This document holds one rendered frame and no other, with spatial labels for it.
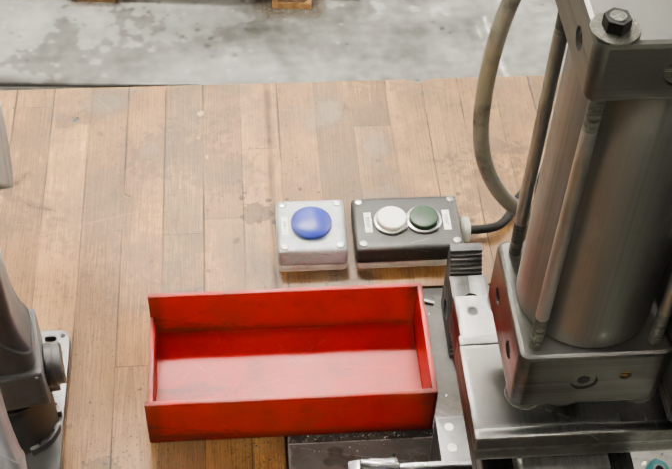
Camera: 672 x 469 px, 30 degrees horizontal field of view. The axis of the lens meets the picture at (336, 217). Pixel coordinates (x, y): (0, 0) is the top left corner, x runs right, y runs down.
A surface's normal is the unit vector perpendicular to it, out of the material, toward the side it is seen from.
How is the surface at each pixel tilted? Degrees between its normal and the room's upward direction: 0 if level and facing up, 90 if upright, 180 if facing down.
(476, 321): 0
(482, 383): 0
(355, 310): 90
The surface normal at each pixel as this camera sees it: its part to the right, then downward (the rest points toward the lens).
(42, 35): 0.03, -0.66
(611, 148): -0.52, 0.63
